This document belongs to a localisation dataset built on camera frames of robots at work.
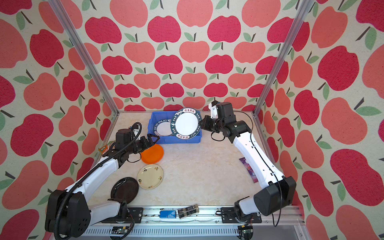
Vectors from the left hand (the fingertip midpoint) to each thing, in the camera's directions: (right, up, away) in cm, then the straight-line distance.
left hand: (157, 140), depth 83 cm
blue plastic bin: (-9, +15, +29) cm, 34 cm away
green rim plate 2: (-2, +7, +27) cm, 28 cm away
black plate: (-17, -26, -3) cm, 31 cm away
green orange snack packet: (-38, -7, +13) cm, 41 cm away
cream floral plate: (-5, -21, +4) cm, 22 cm away
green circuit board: (-16, -43, -11) cm, 47 cm away
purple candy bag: (+55, -19, +4) cm, 58 cm away
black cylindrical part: (+18, -34, -9) cm, 39 cm away
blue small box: (+8, -34, -11) cm, 37 cm away
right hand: (+25, +11, -7) cm, 28 cm away
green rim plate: (+16, +10, -4) cm, 19 cm away
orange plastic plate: (-6, -10, +11) cm, 16 cm away
